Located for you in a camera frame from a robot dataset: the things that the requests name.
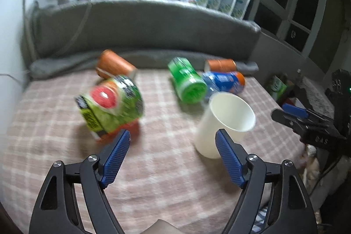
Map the white lace cloth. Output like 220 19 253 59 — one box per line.
297 76 336 119

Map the green instant noodle cup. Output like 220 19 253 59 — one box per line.
75 75 145 141

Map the large orange can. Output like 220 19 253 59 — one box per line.
95 49 138 80

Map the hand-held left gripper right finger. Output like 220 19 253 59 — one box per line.
215 129 315 234

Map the white paper cup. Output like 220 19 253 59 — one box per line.
195 92 256 159

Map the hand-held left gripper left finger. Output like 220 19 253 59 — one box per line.
29 129 131 234

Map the pink plaid blanket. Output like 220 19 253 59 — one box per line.
0 68 306 234

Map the small orange can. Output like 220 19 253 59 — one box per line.
204 59 237 73

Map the white cable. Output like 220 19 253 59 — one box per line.
23 0 95 59

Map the blue and orange can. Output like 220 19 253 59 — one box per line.
202 71 246 101

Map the blue striped cloth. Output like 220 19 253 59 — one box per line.
250 205 272 234

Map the grey padded headboard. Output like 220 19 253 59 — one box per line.
23 0 261 66

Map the grey long cushion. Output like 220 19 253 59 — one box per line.
30 49 260 79

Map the green can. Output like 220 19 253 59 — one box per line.
168 57 208 104

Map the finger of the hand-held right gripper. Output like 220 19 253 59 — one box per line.
271 109 312 136
282 103 325 122

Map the green packet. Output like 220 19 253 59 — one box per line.
267 73 288 101

